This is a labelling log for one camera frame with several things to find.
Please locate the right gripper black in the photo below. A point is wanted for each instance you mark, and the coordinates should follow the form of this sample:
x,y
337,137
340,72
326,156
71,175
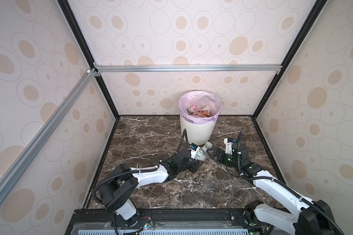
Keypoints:
x,y
216,153

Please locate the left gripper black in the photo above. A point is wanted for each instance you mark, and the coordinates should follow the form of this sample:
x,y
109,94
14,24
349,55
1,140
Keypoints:
x,y
195,167

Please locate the brown tea bottle orange label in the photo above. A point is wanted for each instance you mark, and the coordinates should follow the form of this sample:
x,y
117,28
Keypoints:
x,y
203,113

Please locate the clear bottle white cap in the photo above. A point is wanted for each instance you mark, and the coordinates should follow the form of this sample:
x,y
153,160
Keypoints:
x,y
201,103

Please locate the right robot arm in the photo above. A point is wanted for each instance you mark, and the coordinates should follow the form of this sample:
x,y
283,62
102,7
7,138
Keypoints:
x,y
303,215

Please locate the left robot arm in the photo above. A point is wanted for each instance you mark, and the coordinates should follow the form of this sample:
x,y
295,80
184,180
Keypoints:
x,y
114,191

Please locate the white plastic waste bin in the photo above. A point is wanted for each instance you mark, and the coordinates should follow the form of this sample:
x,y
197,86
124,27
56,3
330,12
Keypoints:
x,y
197,133

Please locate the pink bin liner bag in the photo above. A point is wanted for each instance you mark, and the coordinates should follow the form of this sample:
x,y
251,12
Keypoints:
x,y
186,106

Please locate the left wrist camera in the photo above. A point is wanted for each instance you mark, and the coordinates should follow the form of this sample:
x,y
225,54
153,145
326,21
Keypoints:
x,y
194,149

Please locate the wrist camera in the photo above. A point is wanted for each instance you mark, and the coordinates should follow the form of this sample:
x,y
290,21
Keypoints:
x,y
194,149
228,145

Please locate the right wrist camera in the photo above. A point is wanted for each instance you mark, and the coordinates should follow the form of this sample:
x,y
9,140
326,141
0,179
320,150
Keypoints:
x,y
228,145

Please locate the back aluminium rail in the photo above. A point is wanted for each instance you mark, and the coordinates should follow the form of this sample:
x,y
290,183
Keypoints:
x,y
195,68

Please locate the aluminium rail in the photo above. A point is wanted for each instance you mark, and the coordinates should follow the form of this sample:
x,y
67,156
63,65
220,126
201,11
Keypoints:
x,y
195,68
18,168

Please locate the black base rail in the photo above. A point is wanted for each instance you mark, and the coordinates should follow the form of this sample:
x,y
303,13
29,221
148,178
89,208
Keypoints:
x,y
166,222

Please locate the left aluminium rail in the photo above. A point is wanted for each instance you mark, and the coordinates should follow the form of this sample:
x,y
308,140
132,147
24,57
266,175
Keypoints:
x,y
18,168

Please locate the black frame post right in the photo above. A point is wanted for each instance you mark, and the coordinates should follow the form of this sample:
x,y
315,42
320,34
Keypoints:
x,y
295,46

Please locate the black frame post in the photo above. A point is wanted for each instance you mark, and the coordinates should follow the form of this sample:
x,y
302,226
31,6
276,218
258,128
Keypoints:
x,y
73,24
295,46

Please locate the black frame post left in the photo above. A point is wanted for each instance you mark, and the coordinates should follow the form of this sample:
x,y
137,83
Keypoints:
x,y
73,24

